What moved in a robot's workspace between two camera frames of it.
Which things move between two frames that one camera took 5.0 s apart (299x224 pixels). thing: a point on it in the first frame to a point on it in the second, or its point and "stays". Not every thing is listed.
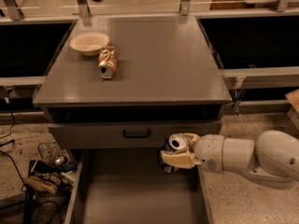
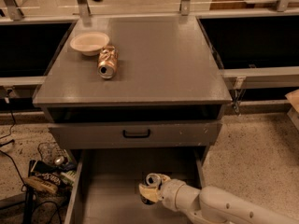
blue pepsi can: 176,143 to 152,179
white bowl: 90,43 stays
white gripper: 209,151 to 168,191
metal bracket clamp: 238,95 stays
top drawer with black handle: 126,135 stays
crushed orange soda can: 107,62 stays
